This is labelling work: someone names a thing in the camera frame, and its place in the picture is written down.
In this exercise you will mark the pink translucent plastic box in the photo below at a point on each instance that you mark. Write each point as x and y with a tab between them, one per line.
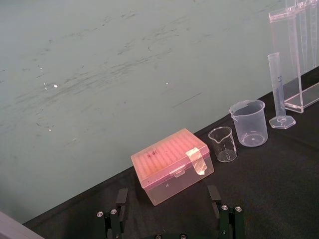
172	169

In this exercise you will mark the small clear glass beaker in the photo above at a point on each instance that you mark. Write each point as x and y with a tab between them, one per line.
222	147

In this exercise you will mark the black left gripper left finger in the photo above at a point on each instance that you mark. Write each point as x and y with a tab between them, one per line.
117	221

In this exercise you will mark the clear acrylic test tube rack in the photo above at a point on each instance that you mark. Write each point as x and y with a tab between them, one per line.
295	74

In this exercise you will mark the clear plastic graduated cylinder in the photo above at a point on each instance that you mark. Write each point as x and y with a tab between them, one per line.
277	89

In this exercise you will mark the large clear plastic beaker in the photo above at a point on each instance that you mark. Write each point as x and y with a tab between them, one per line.
250	124

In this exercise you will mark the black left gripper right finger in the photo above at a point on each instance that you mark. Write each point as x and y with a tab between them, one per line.
228	221

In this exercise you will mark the strip of clear tape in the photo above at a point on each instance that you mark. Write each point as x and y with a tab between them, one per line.
198	161

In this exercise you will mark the pale scuffed wall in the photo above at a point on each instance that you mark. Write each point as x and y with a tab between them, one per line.
112	62

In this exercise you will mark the grey left arm camera bracket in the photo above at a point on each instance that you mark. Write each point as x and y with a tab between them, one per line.
12	229

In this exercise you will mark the black table cloth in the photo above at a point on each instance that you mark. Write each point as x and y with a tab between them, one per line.
261	186

